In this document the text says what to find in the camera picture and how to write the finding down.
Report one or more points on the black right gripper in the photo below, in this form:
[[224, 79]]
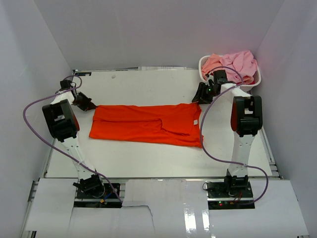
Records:
[[200, 96]]

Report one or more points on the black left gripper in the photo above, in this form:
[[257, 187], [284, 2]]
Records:
[[87, 104]]

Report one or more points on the orange t shirt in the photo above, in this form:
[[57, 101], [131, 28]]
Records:
[[168, 124]]

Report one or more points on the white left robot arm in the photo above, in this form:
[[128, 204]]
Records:
[[64, 127]]

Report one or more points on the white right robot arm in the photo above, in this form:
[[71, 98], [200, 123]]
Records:
[[246, 120]]

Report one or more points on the black table label sticker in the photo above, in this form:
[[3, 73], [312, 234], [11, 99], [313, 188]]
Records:
[[81, 74]]

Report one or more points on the peach t shirt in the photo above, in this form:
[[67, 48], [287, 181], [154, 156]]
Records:
[[212, 62]]

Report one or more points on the white perforated laundry basket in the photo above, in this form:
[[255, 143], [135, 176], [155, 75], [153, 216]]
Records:
[[246, 88]]

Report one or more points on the light pink t shirt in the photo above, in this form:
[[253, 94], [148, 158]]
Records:
[[243, 62]]

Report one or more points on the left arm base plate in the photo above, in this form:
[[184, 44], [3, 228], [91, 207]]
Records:
[[104, 198]]

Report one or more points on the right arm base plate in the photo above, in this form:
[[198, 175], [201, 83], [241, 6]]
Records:
[[221, 199]]

